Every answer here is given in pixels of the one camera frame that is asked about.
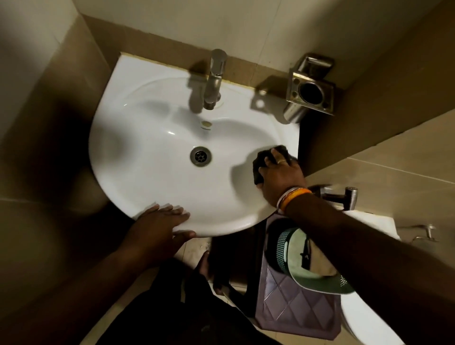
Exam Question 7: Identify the person's black trousers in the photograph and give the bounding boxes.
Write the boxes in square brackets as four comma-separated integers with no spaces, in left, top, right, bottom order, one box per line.
[95,259,282,345]

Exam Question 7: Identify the brown plastic stool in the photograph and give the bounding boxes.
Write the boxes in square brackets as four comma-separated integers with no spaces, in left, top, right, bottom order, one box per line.
[213,213,342,341]

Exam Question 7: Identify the person's left hand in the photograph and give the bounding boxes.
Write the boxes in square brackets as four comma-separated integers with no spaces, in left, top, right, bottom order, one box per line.
[122,204,197,273]

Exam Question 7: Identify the steel wall tumbler holder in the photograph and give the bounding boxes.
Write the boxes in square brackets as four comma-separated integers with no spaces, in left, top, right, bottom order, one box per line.
[283,53,336,124]

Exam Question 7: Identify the metal basin drain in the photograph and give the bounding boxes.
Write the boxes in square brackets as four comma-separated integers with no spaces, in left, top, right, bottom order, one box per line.
[189,146,212,168]

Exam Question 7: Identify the person's right forearm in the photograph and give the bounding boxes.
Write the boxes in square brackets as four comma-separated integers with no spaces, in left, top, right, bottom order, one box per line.
[284,193,455,345]

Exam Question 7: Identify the white wrist bangle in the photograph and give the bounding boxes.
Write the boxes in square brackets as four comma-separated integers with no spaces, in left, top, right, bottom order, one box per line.
[275,187,303,210]

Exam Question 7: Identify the person's right hand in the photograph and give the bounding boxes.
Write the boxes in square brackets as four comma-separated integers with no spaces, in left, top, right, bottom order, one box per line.
[258,149,308,208]

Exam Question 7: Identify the chrome basin tap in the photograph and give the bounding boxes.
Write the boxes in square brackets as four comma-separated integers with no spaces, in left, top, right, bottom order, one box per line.
[203,49,228,111]

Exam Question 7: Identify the black scrub sponge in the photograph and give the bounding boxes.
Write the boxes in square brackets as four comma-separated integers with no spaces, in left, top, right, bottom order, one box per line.
[252,145,298,185]

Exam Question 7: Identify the orange wrist bangle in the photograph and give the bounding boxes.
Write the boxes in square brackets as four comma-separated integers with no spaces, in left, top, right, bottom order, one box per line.
[280,188,313,215]

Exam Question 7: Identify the person's left forearm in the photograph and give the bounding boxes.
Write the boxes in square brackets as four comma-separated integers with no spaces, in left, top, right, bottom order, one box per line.
[0,245,159,345]

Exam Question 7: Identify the chrome hand sprayer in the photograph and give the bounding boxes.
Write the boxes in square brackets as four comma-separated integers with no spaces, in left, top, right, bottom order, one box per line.
[309,184,359,212]

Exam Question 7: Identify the green mesh cap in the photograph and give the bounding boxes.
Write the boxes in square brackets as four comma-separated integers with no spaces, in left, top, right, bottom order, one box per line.
[267,227,356,295]

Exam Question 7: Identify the chrome wall lever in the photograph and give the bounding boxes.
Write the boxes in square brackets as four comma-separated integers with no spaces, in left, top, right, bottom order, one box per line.
[412,224,438,244]

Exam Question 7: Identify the white toilet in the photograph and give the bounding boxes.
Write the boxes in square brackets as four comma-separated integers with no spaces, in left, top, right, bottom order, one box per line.
[339,210,406,345]

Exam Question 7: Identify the white ceramic wash basin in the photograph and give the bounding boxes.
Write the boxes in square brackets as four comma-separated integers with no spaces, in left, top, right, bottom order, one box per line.
[88,53,301,238]

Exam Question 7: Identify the person's bare foot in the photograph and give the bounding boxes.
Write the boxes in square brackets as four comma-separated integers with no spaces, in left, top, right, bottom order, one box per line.
[198,250,214,282]

